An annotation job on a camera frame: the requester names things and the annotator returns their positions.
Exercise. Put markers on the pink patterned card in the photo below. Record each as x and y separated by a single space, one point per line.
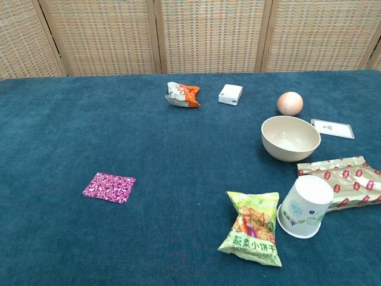
108 187

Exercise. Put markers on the orange white snack bag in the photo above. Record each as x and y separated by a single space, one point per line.
183 95

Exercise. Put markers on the small white box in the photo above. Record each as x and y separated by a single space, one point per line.
229 93

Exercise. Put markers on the beige bowl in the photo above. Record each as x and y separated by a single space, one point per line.
290 140

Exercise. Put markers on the blue felt table cover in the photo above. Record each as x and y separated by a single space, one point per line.
89 119

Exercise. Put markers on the green vegetable biscuit bag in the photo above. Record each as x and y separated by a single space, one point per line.
253 229

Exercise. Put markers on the peach coloured ball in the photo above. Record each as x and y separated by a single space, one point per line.
290 103

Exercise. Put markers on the woven bamboo folding screen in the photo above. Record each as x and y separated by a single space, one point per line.
208 35

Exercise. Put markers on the white paper cup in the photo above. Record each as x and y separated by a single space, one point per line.
303 205

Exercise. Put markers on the red white snack bag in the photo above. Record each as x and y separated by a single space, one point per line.
354 178

